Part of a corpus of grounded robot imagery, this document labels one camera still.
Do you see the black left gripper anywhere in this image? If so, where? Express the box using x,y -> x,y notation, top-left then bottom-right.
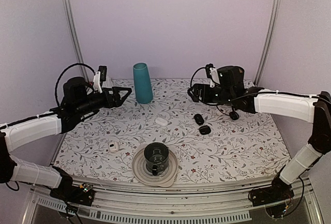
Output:
76,86 -> 132,116

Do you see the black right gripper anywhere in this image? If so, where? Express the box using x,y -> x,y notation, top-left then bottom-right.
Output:
188,83 -> 234,105

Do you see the white earbuds charging case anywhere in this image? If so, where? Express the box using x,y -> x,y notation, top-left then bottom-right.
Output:
155,117 -> 168,127

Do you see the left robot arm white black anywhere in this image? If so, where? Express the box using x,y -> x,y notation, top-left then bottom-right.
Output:
1,77 -> 132,200

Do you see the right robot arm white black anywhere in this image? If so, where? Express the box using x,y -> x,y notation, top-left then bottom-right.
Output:
187,64 -> 330,201

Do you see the black earbud case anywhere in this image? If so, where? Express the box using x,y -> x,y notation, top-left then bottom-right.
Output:
199,125 -> 211,135

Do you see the small white earbud case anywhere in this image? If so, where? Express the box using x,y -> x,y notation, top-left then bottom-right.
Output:
108,141 -> 119,153

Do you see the white ribbed plastic object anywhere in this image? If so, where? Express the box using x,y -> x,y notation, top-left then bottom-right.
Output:
103,77 -> 113,88

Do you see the black cylindrical object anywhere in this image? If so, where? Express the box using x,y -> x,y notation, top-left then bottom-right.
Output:
229,111 -> 239,121
193,114 -> 204,126

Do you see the teal plastic cup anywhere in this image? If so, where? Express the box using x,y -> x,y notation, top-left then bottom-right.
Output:
133,63 -> 153,104

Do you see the white floral table mat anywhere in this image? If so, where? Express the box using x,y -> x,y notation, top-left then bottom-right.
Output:
54,79 -> 290,184

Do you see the dark brown plastic cup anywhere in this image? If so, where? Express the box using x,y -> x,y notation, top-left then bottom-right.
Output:
237,66 -> 245,81

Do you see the dark green glass mug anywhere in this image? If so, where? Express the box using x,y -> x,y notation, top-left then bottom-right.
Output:
144,142 -> 169,176

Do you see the beige round plate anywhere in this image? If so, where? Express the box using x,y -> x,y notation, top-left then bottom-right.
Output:
132,147 -> 179,188

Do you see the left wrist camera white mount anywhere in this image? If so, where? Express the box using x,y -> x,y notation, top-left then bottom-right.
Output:
93,66 -> 107,93

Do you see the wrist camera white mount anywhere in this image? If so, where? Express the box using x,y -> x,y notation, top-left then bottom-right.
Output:
205,64 -> 220,88
93,66 -> 107,93

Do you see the black right camera cable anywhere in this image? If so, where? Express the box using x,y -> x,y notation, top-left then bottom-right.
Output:
190,66 -> 236,115

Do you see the black camera cable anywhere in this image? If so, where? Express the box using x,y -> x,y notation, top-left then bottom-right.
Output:
54,63 -> 96,106
190,66 -> 236,115

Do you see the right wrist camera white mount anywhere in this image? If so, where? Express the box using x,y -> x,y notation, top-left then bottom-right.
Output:
205,64 -> 220,88

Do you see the black left camera cable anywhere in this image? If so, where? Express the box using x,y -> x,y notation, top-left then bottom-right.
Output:
54,63 -> 96,106

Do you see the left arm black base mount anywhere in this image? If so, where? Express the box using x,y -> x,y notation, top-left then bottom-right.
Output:
50,181 -> 95,206

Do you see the aluminium front rail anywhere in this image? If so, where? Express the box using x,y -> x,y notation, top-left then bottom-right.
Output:
22,176 -> 324,223

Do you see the left aluminium frame post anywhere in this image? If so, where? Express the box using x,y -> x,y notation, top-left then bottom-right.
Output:
58,0 -> 90,86

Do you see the aluminium frame post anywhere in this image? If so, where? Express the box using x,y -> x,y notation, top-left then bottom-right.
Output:
254,0 -> 281,85
58,0 -> 90,86

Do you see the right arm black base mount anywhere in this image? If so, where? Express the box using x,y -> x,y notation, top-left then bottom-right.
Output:
248,179 -> 294,206

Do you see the right aluminium frame post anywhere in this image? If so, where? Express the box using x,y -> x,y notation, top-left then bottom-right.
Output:
254,0 -> 281,85

